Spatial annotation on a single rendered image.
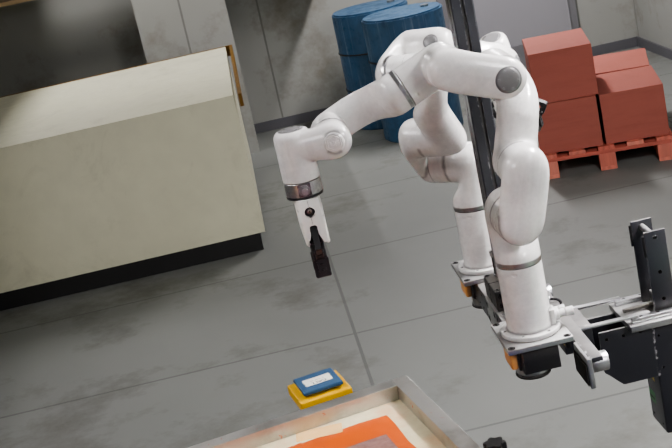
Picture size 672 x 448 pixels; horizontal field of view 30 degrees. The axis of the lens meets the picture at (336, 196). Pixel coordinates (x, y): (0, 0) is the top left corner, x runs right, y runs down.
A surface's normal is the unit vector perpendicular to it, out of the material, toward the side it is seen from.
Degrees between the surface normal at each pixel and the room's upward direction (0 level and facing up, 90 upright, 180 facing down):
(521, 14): 90
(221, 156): 90
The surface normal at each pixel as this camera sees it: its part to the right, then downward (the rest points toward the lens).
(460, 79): 0.06, 0.29
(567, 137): -0.15, 0.30
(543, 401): -0.21, -0.94
